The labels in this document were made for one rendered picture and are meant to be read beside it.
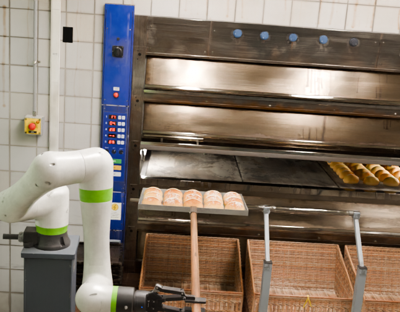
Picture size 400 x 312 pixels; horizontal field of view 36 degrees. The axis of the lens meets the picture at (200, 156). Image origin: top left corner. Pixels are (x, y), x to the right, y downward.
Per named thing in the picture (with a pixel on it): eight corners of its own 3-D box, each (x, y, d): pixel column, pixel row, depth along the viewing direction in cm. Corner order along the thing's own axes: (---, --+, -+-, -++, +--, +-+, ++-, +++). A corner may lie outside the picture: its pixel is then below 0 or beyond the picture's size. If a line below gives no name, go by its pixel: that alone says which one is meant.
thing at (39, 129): (26, 132, 347) (26, 114, 345) (44, 132, 347) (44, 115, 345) (23, 134, 340) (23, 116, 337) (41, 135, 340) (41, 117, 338)
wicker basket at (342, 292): (241, 280, 369) (245, 238, 363) (333, 285, 372) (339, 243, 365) (249, 320, 322) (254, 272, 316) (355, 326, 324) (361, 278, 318)
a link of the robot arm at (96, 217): (77, 203, 206) (109, 203, 206) (82, 195, 217) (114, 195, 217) (79, 305, 212) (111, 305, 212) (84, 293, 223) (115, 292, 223)
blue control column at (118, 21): (124, 242, 566) (134, 4, 516) (140, 244, 567) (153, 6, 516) (92, 359, 379) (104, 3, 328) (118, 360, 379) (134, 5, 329)
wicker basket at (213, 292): (142, 275, 367) (145, 231, 361) (236, 280, 369) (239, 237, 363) (135, 314, 320) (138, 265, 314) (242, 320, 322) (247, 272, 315)
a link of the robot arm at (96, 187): (69, 147, 210) (85, 151, 200) (102, 143, 217) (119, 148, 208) (70, 198, 212) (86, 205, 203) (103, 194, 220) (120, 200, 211)
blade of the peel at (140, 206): (247, 215, 304) (248, 210, 303) (137, 208, 302) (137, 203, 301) (241, 194, 339) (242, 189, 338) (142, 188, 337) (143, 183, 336)
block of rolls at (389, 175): (322, 160, 432) (323, 152, 431) (389, 164, 434) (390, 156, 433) (343, 184, 373) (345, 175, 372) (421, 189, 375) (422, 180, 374)
